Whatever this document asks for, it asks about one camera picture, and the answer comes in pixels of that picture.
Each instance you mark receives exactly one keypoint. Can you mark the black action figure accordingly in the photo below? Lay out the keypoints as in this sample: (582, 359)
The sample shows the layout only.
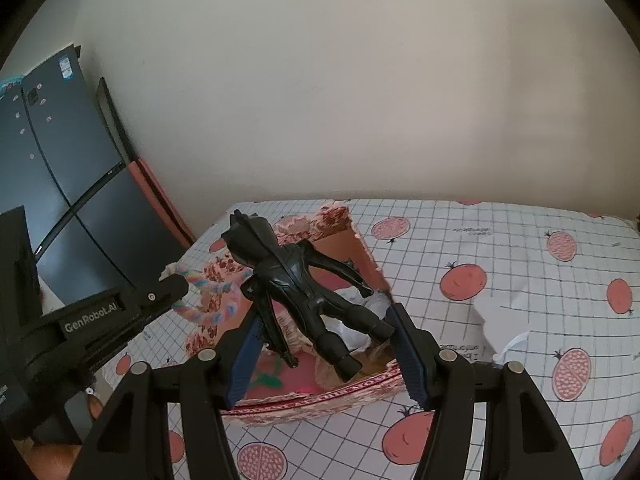
(281, 273)

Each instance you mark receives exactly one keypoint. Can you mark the crumpled white paper ball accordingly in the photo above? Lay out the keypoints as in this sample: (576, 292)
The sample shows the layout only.
(358, 320)

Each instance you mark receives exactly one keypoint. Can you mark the green plastic toy piece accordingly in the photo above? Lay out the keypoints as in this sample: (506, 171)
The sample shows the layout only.
(267, 373)

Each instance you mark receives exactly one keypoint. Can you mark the dark blue refrigerator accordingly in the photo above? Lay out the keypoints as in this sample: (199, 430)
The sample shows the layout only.
(64, 158)

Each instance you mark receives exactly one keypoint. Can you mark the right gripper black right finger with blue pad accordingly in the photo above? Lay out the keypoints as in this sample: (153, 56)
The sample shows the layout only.
(522, 439)

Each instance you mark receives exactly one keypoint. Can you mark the pomegranate grid tablecloth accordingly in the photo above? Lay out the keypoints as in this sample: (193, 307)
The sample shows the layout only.
(574, 275)

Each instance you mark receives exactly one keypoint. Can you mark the pink folded board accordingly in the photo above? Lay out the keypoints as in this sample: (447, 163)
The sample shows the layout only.
(157, 198)

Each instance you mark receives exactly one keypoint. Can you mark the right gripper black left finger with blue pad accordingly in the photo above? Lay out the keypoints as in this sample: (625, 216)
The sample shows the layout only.
(130, 440)

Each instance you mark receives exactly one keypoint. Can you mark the floral cardboard box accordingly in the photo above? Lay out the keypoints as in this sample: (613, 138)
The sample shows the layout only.
(216, 305)

